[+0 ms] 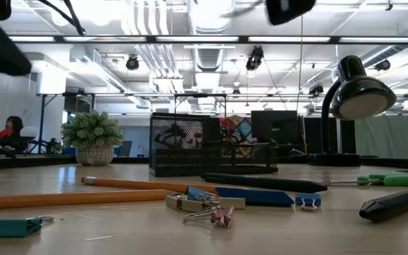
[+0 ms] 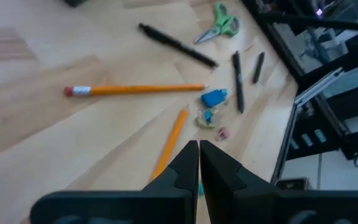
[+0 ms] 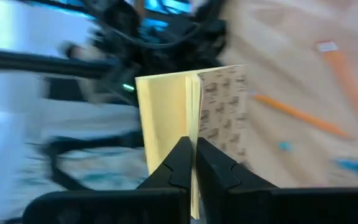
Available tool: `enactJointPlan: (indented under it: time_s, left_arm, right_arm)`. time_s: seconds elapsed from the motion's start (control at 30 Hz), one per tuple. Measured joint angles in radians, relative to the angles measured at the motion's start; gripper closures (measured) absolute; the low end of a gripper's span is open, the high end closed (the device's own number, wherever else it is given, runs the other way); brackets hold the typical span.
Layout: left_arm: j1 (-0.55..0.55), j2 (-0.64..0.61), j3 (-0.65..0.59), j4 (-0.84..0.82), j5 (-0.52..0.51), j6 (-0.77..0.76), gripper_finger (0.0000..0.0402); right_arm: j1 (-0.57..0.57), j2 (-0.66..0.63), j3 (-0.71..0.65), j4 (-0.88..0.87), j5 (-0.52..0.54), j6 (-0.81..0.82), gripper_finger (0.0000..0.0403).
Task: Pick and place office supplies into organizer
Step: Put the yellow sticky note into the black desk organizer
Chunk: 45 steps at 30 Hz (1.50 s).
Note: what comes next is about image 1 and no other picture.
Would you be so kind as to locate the black desk lamp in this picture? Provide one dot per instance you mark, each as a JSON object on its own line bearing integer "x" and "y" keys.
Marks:
{"x": 361, "y": 95}

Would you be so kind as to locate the black pen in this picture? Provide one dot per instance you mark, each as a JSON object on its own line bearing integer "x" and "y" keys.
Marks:
{"x": 260, "y": 182}
{"x": 395, "y": 205}

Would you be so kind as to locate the pink binder clip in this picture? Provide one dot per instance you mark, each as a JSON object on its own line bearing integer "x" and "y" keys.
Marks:
{"x": 223, "y": 216}

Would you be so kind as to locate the orange pencil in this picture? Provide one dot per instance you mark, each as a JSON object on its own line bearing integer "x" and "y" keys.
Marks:
{"x": 136, "y": 184}
{"x": 66, "y": 199}

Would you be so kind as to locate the white globe lamp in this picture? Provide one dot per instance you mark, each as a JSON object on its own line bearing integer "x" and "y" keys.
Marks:
{"x": 28, "y": 132}

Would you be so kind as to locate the black table frame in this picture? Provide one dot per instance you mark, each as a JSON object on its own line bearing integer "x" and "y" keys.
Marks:
{"x": 30, "y": 162}

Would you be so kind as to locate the colourful patterned board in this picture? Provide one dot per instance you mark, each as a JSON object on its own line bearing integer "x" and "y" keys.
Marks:
{"x": 239, "y": 129}

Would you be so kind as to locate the black ceiling camera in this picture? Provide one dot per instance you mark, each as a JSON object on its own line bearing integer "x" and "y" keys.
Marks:
{"x": 132, "y": 63}
{"x": 254, "y": 58}
{"x": 382, "y": 65}

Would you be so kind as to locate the green plant in white pot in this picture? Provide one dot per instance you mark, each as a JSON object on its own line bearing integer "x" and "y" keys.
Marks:
{"x": 92, "y": 138}

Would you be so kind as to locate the black mesh desk organizer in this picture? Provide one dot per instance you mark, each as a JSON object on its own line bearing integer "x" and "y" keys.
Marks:
{"x": 190, "y": 161}

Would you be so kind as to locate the blue binder clip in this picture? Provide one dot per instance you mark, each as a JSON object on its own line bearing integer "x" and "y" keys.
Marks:
{"x": 198, "y": 193}
{"x": 307, "y": 199}

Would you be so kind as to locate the person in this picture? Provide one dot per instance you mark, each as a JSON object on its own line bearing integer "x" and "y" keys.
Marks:
{"x": 12, "y": 132}

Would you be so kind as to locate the blue white-ended item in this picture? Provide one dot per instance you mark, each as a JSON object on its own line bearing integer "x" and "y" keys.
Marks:
{"x": 257, "y": 196}

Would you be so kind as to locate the pale green curtain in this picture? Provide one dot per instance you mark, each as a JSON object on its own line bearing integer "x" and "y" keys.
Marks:
{"x": 381, "y": 136}

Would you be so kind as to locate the teal binder clip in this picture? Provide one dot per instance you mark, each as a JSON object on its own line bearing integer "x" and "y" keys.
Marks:
{"x": 11, "y": 227}

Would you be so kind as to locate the black monitor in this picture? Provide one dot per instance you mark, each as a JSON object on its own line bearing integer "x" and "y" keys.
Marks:
{"x": 274, "y": 125}

